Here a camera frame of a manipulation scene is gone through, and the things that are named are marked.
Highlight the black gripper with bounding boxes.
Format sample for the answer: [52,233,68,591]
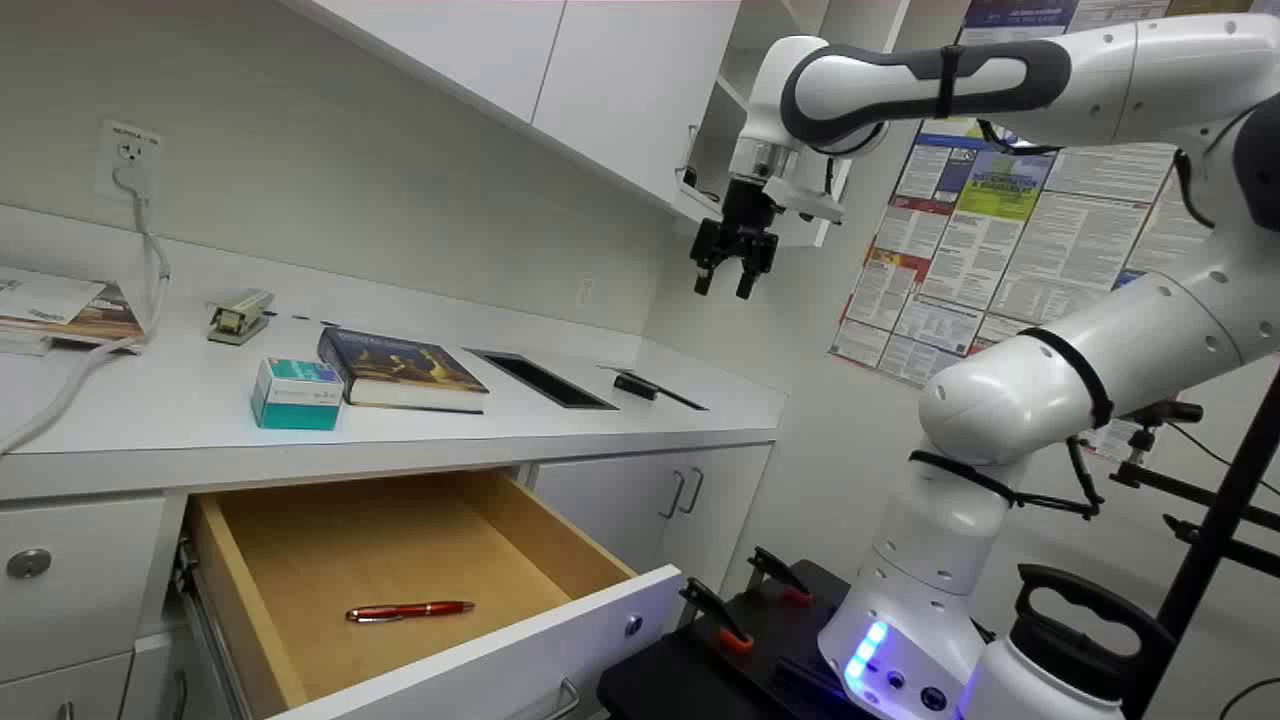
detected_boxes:
[688,175,784,304]

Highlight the red pen with silver tip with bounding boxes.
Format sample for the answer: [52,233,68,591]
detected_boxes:
[340,597,479,630]

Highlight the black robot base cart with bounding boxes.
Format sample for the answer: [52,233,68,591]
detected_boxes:
[598,556,884,720]

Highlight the open wooden drawer white front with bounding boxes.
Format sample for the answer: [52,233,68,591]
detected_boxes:
[185,467,694,720]

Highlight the closed white drawer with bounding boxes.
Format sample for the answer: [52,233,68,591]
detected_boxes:
[0,493,173,690]

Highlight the round metal drawer knob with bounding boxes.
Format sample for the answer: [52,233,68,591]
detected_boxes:
[5,546,58,586]

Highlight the black comb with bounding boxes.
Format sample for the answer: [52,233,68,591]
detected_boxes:
[613,367,709,417]

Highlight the white open shelf unit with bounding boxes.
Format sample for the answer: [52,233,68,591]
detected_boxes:
[688,0,977,256]

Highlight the white lower cabinet doors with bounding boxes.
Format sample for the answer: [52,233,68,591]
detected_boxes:
[526,440,782,600]

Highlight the white upper cabinet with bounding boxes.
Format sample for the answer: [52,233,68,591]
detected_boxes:
[286,0,746,223]

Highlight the dark hardcover book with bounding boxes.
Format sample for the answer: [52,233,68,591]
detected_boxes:
[318,321,491,419]

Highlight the teal and white box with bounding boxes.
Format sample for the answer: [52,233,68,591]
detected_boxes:
[247,358,353,436]

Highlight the small dark object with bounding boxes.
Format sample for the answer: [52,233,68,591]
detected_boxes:
[204,287,282,352]

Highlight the black tripod stand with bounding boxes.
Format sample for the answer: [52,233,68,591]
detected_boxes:
[1106,372,1280,720]

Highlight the stack of magazines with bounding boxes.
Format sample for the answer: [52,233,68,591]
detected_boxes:
[0,269,154,359]

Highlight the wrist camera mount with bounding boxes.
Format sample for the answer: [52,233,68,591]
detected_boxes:
[764,169,854,254]

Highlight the large multicolour wall poster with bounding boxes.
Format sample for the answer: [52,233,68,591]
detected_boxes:
[828,124,1216,391]

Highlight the black clamp orange handle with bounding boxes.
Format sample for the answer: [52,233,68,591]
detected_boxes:
[678,571,762,660]
[746,546,819,613]

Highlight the blue header wall poster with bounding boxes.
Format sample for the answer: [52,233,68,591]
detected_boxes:
[956,0,1175,44]

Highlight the white jug black handle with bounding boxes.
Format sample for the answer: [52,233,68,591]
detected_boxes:
[956,562,1180,720]

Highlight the white power cable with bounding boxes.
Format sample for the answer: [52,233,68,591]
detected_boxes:
[0,164,178,461]

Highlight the white wall outlet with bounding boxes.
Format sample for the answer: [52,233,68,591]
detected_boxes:
[93,116,167,207]

